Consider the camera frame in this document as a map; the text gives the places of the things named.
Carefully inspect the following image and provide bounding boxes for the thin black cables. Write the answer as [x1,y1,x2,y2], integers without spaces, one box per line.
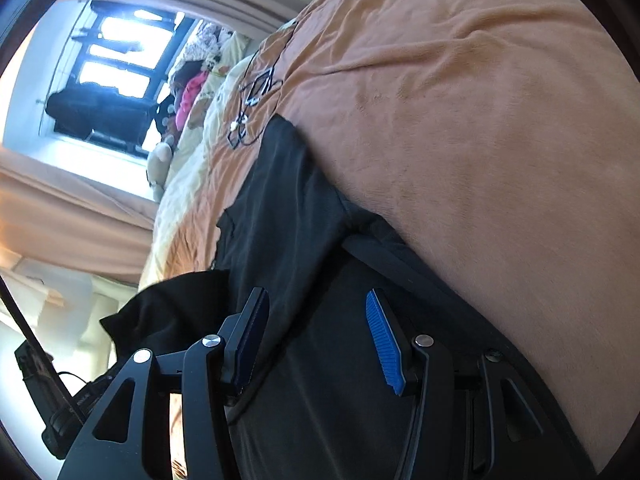
[227,20,301,151]

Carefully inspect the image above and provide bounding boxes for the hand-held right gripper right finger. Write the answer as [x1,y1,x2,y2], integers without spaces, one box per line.
[365,289,566,480]

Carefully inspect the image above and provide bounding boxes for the pink cloth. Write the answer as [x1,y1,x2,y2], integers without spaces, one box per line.
[172,72,208,128]

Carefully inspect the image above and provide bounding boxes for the black plush toy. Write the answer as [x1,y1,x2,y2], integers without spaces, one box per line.
[152,97,176,133]

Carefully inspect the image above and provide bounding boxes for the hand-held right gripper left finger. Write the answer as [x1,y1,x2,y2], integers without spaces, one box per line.
[57,287,271,480]

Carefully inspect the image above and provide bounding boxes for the thick black gripper cable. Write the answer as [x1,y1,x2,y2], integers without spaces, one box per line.
[0,275,83,416]

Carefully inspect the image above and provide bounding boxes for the cream padded headboard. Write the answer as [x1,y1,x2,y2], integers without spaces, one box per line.
[0,255,141,361]

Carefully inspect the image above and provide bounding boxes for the black long-sleeve shirt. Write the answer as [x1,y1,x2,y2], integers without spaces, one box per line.
[100,114,596,480]

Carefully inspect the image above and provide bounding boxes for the bear-print pillow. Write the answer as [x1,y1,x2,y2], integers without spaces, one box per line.
[197,32,251,111]

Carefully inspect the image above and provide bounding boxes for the cream duvet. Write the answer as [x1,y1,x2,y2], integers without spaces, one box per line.
[137,35,281,291]

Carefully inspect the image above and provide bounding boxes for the floral cloth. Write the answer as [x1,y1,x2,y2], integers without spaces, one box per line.
[175,22,226,76]

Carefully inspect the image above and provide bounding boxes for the orange blanket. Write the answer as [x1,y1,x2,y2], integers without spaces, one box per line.
[145,0,640,476]

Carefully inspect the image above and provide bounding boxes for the white plush toy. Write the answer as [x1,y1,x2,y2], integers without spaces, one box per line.
[145,140,173,201]

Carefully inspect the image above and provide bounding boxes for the black-framed window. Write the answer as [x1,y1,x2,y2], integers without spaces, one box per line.
[37,2,201,156]

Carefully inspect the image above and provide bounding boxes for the hanging black coat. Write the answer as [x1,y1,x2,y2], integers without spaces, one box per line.
[45,85,161,138]

